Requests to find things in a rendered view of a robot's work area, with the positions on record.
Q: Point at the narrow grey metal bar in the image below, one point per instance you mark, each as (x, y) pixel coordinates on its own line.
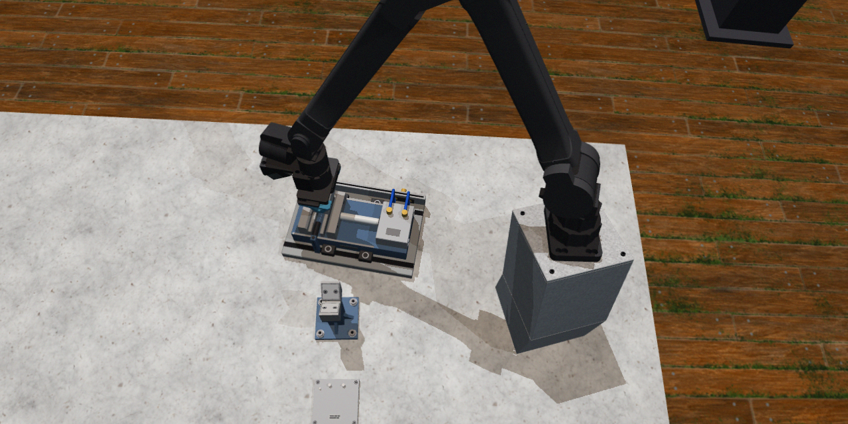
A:
(312, 223)

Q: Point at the grey flat bar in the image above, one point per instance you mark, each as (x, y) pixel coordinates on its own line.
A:
(325, 222)

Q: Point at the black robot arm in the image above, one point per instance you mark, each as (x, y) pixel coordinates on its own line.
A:
(571, 189)

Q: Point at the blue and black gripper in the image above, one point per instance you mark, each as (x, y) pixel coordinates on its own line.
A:
(323, 186)

